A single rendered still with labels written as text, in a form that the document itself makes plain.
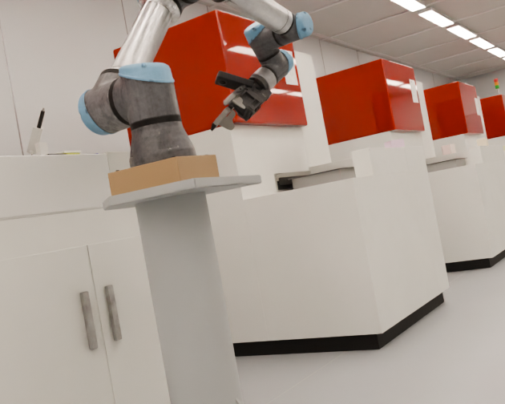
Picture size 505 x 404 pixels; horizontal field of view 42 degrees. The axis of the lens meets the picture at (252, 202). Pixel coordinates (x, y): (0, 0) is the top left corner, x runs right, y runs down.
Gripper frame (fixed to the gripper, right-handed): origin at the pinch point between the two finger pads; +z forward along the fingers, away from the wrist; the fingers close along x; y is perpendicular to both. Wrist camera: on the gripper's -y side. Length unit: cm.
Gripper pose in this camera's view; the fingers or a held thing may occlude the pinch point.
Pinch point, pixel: (215, 117)
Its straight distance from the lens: 200.2
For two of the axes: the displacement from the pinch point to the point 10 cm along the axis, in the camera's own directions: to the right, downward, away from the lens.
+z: -5.8, 6.4, -5.1
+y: 7.6, 6.5, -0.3
